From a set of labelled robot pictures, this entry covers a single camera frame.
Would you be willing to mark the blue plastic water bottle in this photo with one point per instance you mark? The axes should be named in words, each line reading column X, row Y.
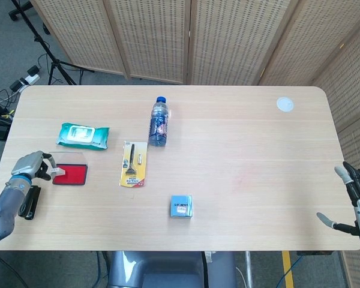
column 159, row 126

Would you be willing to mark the green wet wipes pack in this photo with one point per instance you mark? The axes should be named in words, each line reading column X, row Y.
column 99, row 138

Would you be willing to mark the blue speaker carton box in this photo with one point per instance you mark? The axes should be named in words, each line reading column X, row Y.
column 181, row 205

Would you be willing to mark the grey robot torso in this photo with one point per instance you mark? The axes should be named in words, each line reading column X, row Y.
column 168, row 270

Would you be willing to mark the white round grommet cover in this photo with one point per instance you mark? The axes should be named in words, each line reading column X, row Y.
column 285, row 105

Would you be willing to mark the red clear-lid box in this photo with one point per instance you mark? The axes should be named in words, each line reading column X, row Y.
column 72, row 175

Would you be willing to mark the white power strip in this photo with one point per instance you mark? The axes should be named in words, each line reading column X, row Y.
column 30, row 80

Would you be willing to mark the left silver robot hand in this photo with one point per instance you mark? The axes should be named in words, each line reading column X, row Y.
column 27, row 165

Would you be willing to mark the black tripod stand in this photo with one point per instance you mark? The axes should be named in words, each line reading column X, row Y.
column 55, row 61

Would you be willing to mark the razor in yellow blister pack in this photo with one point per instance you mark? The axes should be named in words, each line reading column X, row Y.
column 138, row 174

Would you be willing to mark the black power adapter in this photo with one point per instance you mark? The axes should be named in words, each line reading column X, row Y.
column 16, row 85
column 33, row 70

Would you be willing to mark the metal table leg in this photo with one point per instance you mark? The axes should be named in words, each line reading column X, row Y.
column 248, row 270

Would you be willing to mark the white and red stamp block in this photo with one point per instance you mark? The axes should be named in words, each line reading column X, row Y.
column 56, row 171

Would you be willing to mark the wooden rattan folding screen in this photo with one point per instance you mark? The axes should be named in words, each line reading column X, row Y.
column 156, row 36

